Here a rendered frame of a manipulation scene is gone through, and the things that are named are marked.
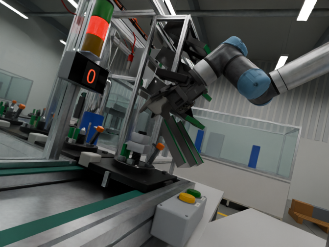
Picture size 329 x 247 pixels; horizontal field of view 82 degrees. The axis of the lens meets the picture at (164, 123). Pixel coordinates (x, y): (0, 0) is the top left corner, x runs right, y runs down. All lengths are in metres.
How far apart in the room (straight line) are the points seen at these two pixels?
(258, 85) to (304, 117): 9.04
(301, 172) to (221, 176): 5.31
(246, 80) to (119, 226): 0.43
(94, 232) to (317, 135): 9.43
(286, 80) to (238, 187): 3.98
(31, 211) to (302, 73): 0.70
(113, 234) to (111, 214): 0.04
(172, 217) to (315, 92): 9.67
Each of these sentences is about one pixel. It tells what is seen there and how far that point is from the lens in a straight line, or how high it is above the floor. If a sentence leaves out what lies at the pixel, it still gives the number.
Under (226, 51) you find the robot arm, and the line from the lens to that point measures 0.60.
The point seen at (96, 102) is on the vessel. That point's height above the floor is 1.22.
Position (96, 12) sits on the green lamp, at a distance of 0.61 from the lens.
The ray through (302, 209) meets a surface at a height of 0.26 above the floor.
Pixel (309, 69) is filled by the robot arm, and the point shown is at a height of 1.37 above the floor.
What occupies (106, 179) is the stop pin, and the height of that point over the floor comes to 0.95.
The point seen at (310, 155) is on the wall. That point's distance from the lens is 9.46.
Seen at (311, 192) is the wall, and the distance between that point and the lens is 9.53.
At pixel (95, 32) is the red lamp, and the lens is 0.59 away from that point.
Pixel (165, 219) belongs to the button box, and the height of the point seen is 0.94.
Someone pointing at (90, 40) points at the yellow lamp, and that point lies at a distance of 0.58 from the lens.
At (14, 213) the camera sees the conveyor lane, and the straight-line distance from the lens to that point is 0.41.
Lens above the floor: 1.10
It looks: 4 degrees up
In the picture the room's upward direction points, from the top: 15 degrees clockwise
